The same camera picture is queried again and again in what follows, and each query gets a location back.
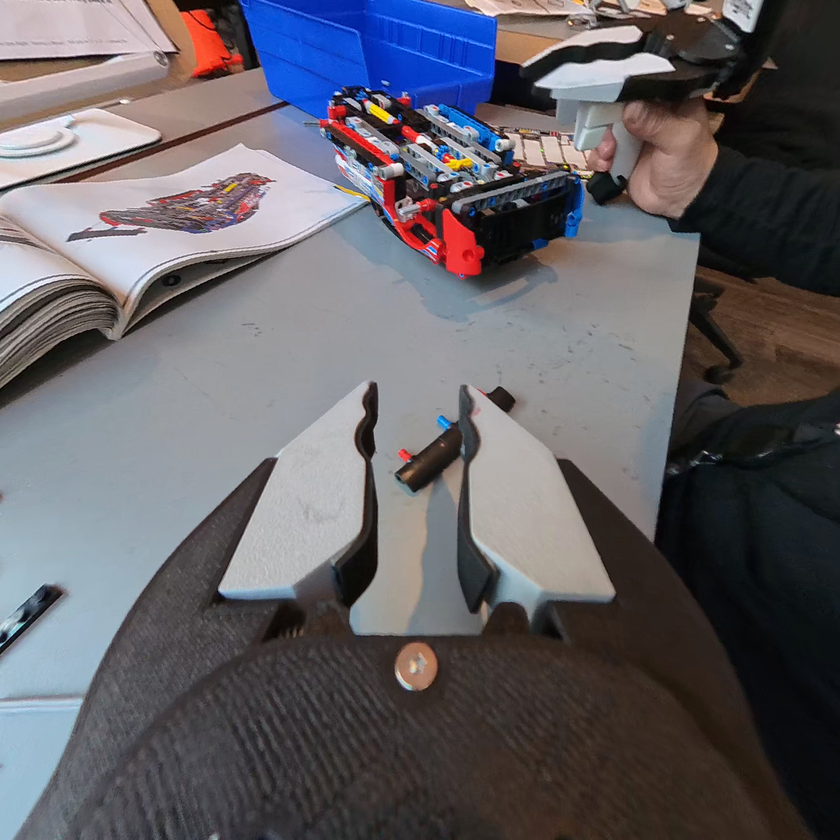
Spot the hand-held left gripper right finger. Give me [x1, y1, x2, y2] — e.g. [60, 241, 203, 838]
[456, 385, 618, 636]

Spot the person's right forearm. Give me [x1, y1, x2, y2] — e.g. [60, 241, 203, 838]
[669, 131, 840, 298]

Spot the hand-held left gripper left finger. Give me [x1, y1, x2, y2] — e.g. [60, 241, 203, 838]
[217, 381, 381, 609]

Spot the instruction booklet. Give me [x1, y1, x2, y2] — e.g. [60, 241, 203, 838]
[0, 143, 371, 389]

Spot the orange object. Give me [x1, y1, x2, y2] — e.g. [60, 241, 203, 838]
[178, 8, 245, 80]

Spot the person's lap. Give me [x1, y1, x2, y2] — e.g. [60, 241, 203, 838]
[656, 381, 840, 840]

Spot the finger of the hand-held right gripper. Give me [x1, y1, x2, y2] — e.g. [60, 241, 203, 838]
[521, 25, 647, 86]
[533, 52, 677, 104]

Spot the shiny sticker sheet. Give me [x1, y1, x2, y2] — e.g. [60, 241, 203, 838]
[504, 125, 595, 179]

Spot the printed instruction sheet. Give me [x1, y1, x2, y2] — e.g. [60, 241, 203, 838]
[0, 0, 179, 61]

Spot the wooden document stand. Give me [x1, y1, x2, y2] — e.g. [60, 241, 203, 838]
[0, 49, 181, 193]

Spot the person's right hand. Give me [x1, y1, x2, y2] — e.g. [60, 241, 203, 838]
[621, 100, 721, 221]

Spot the black office chair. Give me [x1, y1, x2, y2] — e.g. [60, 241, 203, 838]
[689, 276, 746, 386]

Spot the long black toy connector assembly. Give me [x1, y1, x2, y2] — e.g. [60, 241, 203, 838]
[394, 386, 519, 493]

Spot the blue plastic bin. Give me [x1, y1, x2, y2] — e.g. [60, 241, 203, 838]
[239, 0, 498, 121]

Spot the partly built toy car model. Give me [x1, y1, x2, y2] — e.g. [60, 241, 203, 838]
[318, 85, 586, 281]

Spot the white printed paper sheet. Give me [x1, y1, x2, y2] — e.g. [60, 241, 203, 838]
[469, 0, 592, 17]

